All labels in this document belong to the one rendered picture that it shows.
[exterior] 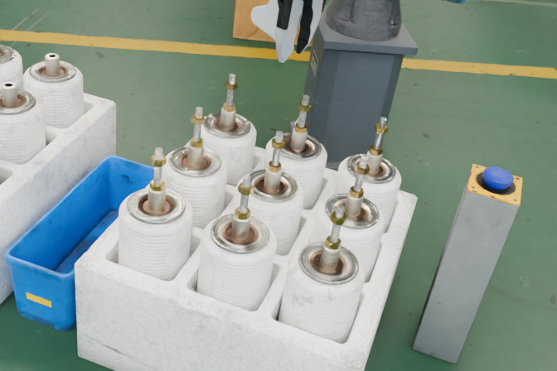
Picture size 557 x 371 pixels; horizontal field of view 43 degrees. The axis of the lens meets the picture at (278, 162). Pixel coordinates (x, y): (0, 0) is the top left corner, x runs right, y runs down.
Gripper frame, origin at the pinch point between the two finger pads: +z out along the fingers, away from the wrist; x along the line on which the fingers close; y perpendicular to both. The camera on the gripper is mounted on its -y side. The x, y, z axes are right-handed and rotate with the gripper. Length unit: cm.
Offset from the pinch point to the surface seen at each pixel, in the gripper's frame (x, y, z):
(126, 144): -21, 49, 46
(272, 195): 1.8, -0.8, 21.1
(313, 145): -13.3, 1.9, 21.0
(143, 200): 14.8, 10.9, 21.2
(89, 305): 23.2, 12.2, 35.0
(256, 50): -80, 58, 46
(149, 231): 18.2, 6.6, 21.8
